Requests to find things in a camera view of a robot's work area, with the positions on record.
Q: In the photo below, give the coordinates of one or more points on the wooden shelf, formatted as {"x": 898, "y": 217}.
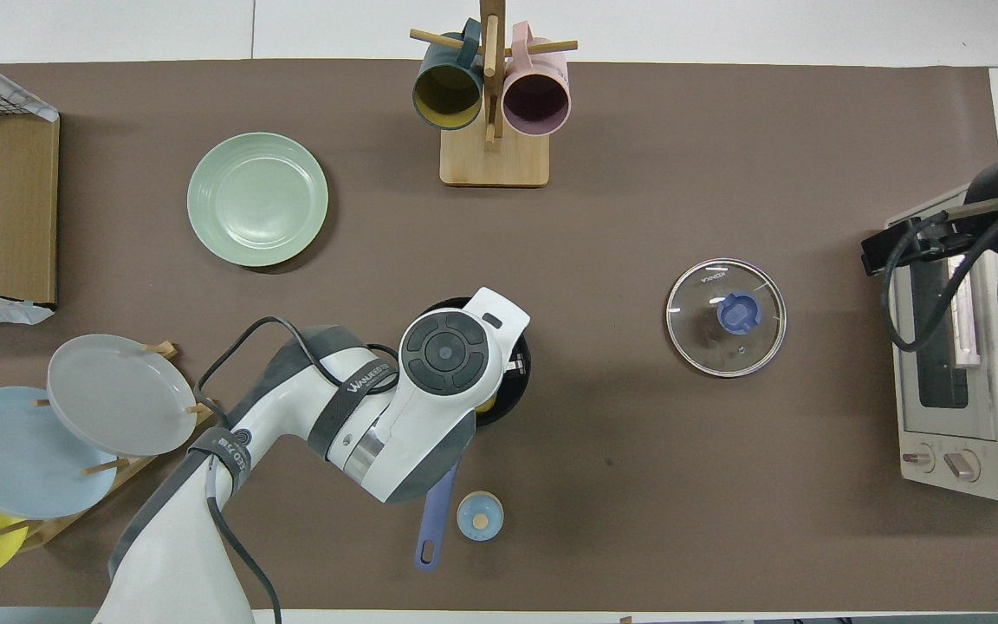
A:
{"x": 14, "y": 182}

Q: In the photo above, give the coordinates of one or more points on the wooden plate rack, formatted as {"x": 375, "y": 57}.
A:
{"x": 57, "y": 524}

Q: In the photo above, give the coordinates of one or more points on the beige toaster oven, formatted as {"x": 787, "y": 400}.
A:
{"x": 984, "y": 451}

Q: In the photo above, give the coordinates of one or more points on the brown table mat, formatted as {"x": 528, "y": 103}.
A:
{"x": 638, "y": 477}

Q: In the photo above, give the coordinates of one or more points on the glass lid with purple knob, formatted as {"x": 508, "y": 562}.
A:
{"x": 698, "y": 338}

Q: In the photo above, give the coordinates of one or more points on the yellow potato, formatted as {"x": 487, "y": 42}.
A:
{"x": 489, "y": 404}

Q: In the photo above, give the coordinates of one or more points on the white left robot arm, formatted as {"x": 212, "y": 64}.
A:
{"x": 360, "y": 416}

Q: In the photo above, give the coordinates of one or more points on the wooden mug tree stand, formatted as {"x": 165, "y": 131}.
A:
{"x": 495, "y": 160}

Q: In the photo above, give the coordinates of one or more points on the grey plate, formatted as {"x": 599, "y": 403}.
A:
{"x": 118, "y": 394}

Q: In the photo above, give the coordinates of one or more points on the light green plate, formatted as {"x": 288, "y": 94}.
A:
{"x": 256, "y": 199}

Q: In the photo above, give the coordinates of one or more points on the pink mug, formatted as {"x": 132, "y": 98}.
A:
{"x": 536, "y": 100}

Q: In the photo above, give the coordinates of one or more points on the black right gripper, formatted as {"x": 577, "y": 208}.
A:
{"x": 893, "y": 247}

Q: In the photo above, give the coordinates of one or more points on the dark teal mug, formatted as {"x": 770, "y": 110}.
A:
{"x": 447, "y": 91}

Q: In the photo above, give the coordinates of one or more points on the light blue plate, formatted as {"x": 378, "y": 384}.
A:
{"x": 14, "y": 459}

